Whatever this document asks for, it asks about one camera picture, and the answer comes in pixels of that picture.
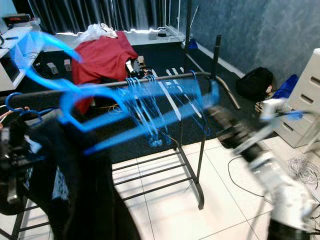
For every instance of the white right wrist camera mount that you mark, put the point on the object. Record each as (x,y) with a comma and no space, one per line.
(274,107)

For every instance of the white drawer cabinet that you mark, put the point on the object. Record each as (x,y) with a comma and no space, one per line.
(307,95)

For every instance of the black upright pole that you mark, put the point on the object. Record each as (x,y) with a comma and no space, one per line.
(188,22)

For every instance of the black garment with white print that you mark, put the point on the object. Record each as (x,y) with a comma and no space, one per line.
(95,200)

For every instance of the thin blue hanger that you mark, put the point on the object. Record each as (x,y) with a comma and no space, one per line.
(132,105)
(7,100)
(152,107)

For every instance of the dark curtain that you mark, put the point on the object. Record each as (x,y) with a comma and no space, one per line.
(105,12)

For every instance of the black metal clothes rack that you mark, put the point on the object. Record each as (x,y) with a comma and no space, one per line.
(40,97)

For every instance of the black backpack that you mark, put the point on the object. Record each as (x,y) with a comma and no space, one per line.
(255,82)

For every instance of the blue plastic clothes hanger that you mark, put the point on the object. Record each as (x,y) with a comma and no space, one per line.
(155,128)

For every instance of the blue bag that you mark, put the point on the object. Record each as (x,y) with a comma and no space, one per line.
(287,86)

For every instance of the red cloth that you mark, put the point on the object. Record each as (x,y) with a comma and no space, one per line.
(105,60)

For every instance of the white shelf unit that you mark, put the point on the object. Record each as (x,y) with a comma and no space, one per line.
(20,45)

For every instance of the white plastic bag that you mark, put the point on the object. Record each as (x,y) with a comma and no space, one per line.
(97,31)

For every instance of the black device with red display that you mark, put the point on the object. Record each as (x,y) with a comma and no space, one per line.
(17,20)

